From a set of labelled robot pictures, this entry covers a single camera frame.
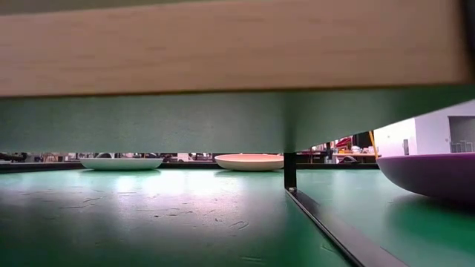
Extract cluttered background workbench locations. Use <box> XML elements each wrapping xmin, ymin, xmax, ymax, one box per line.
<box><xmin>296</xmin><ymin>135</ymin><xmax>381</xmax><ymax>165</ymax></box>

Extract pale mint white plate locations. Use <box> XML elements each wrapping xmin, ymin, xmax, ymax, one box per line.
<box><xmin>79</xmin><ymin>157</ymin><xmax>164</xmax><ymax>171</ymax></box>

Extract green table mat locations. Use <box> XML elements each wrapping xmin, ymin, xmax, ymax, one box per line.
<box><xmin>0</xmin><ymin>167</ymin><xmax>475</xmax><ymax>267</ymax></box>

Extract yellow slanted pole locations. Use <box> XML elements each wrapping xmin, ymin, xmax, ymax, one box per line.
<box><xmin>367</xmin><ymin>130</ymin><xmax>379</xmax><ymax>160</ymax></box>

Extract black table frame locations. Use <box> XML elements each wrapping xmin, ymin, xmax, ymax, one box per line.
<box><xmin>0</xmin><ymin>161</ymin><xmax>379</xmax><ymax>175</ymax></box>

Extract purple plate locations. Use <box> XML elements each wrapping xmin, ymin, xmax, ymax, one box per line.
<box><xmin>376</xmin><ymin>152</ymin><xmax>475</xmax><ymax>203</ymax></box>

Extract salmon pink plate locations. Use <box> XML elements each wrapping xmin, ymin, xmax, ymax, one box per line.
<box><xmin>214</xmin><ymin>153</ymin><xmax>285</xmax><ymax>172</ymax></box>

